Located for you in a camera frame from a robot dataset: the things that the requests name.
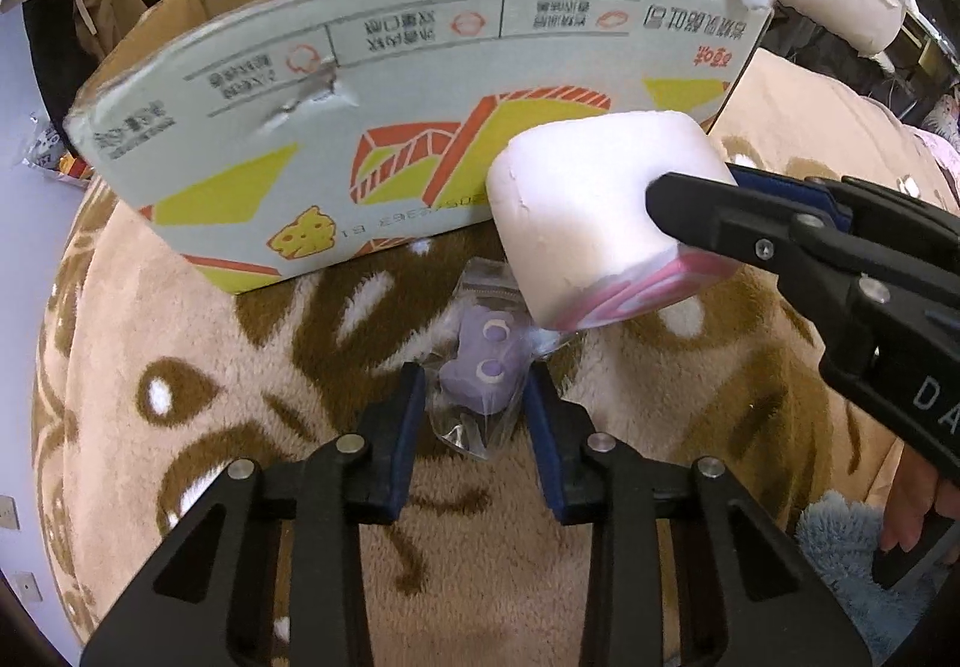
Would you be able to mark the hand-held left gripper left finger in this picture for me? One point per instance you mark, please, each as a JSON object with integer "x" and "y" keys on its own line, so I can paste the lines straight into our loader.
{"x": 397, "y": 479}

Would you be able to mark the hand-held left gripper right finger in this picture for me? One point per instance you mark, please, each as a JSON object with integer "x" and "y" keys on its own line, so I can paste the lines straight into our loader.
{"x": 544, "y": 457}

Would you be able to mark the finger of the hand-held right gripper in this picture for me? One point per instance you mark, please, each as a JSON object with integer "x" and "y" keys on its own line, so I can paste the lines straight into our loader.
{"x": 787, "y": 198}
{"x": 720, "y": 224}

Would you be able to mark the lavender plush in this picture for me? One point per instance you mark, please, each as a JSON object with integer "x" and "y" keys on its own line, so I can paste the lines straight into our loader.
{"x": 480, "y": 374}

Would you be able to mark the pink roll cake plush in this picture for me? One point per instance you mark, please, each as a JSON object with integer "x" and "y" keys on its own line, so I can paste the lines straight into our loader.
{"x": 570, "y": 209}

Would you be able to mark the printed cardboard box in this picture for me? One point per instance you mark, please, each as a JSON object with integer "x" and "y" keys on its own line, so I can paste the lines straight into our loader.
{"x": 420, "y": 112}

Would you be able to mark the person's right hand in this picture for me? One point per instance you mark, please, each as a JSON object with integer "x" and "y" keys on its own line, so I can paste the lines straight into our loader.
{"x": 911, "y": 502}

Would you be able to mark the blue fluffy blanket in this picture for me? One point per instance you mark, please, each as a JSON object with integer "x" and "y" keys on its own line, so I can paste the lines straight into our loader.
{"x": 847, "y": 562}

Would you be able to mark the plastic bag of toys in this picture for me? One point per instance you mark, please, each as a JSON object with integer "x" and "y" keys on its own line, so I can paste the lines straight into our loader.
{"x": 56, "y": 153}

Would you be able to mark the beige coat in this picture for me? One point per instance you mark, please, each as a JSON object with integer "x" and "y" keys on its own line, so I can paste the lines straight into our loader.
{"x": 124, "y": 7}

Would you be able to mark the white wall socket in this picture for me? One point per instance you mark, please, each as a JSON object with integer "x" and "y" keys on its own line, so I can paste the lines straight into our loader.
{"x": 7, "y": 511}
{"x": 28, "y": 584}

